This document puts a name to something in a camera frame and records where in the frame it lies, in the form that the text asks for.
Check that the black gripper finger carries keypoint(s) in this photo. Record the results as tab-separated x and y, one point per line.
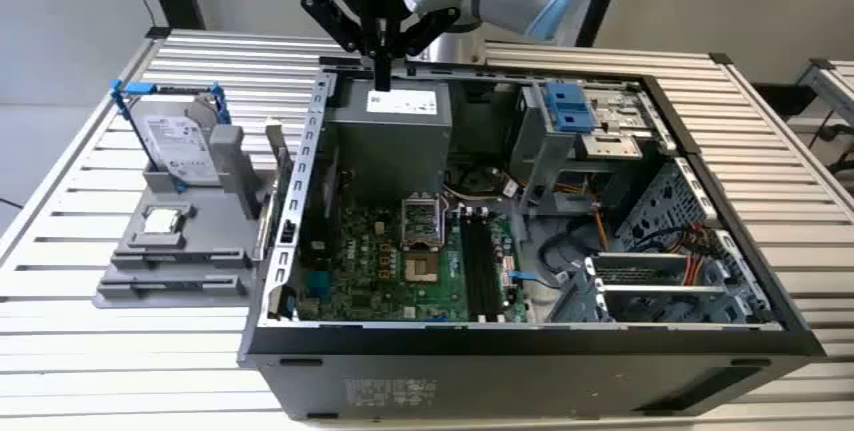
333	16
429	31

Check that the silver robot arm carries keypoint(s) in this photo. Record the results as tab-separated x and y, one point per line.
507	6

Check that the black RAM slot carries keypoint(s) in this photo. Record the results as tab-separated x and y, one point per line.
495	266
477	266
487	266
469	266

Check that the blue plastic drive latch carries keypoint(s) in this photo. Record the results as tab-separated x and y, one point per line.
567	101

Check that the grey power supply unit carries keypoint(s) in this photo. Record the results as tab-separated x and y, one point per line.
386	151

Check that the black table corner cap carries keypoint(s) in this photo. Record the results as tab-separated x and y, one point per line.
157	32
719	57

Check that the grey metal drive cage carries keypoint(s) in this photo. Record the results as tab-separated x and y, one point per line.
540	151

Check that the dark round cooler fan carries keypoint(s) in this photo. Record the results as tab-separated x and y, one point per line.
476	178

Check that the green graphics card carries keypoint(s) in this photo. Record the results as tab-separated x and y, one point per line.
282	166

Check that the hard disk in blue carrier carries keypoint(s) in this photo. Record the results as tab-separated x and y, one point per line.
176	146

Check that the thin metal locking lever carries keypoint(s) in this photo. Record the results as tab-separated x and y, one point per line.
445	223

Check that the grey parts rack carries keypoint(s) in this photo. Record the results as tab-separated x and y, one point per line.
213	231

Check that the CPU socket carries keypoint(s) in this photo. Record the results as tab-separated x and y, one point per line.
420	266

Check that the silver CPU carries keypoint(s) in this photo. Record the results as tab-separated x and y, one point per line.
161	221

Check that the green motherboard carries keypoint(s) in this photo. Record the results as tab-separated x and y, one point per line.
360	276

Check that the blue data plug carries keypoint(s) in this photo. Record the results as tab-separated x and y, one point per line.
519	275

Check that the blue expansion slot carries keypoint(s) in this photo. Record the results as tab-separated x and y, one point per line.
318	285

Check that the black box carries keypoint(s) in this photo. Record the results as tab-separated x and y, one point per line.
783	98

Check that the metal slat side table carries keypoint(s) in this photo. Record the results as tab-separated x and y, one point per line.
827	78

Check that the metal disk bay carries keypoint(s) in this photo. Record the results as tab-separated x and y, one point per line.
640	291

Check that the black PC case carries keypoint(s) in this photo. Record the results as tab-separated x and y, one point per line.
467	376

